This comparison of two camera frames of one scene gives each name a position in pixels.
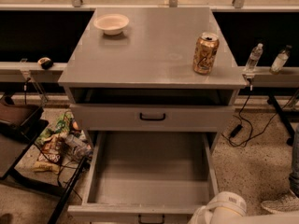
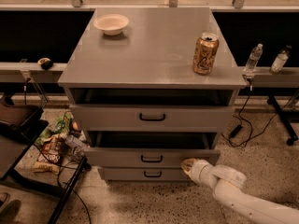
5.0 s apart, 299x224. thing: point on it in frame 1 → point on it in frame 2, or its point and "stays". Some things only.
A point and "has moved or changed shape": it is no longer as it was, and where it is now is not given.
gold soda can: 205,52 stays
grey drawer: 148,177 has moved or changed shape
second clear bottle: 280,60 stays
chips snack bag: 50,153 stays
